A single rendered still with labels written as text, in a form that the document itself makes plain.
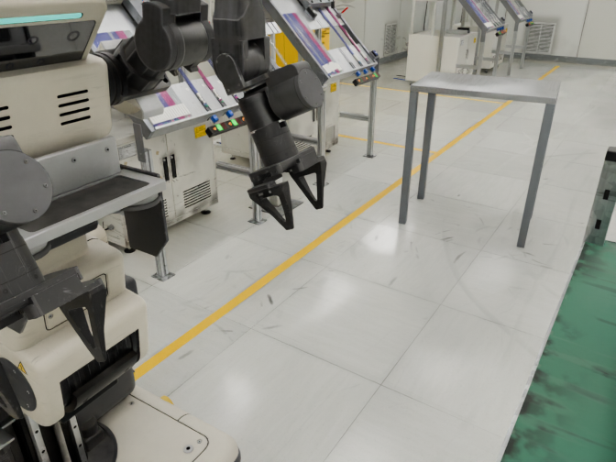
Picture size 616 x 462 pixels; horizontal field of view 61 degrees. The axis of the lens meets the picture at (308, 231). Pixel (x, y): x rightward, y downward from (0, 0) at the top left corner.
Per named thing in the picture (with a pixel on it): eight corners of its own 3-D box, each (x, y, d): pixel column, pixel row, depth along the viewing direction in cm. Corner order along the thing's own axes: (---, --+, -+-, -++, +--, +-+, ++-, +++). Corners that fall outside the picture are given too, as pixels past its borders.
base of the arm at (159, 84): (143, 48, 94) (87, 56, 85) (165, 21, 89) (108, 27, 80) (169, 90, 95) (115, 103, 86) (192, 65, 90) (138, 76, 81)
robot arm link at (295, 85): (247, 51, 81) (211, 59, 74) (304, 19, 74) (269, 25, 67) (277, 124, 84) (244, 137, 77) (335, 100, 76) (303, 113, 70)
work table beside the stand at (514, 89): (523, 247, 279) (555, 98, 243) (398, 223, 306) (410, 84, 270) (532, 216, 315) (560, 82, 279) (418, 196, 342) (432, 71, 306)
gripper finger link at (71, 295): (138, 347, 52) (96, 263, 50) (77, 391, 46) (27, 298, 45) (102, 350, 56) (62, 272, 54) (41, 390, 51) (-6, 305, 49)
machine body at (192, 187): (219, 211, 321) (211, 111, 293) (128, 258, 269) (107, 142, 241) (148, 189, 353) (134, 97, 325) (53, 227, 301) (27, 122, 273)
